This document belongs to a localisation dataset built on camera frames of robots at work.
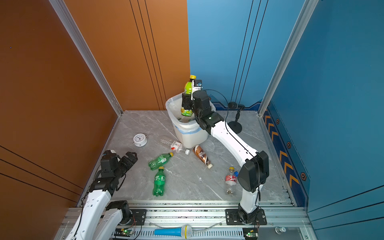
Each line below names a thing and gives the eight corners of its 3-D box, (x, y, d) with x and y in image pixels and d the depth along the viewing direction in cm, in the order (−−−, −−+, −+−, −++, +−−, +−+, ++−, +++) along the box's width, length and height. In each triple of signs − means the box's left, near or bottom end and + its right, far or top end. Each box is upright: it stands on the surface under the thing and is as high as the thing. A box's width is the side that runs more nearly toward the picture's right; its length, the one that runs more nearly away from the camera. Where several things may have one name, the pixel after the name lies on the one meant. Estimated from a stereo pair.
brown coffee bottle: (208, 170, 91) (209, 166, 86) (191, 152, 98) (191, 148, 94) (215, 164, 93) (215, 160, 89) (198, 148, 101) (198, 143, 97)
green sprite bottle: (153, 196, 81) (151, 193, 77) (158, 169, 91) (156, 165, 87) (164, 196, 81) (162, 193, 77) (167, 169, 91) (166, 165, 87)
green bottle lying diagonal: (153, 173, 89) (151, 170, 85) (148, 167, 92) (146, 163, 88) (174, 157, 96) (173, 153, 92) (169, 152, 99) (168, 147, 94)
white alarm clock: (133, 146, 102) (131, 143, 99) (136, 136, 108) (134, 133, 104) (145, 146, 102) (144, 143, 99) (148, 136, 108) (146, 133, 104)
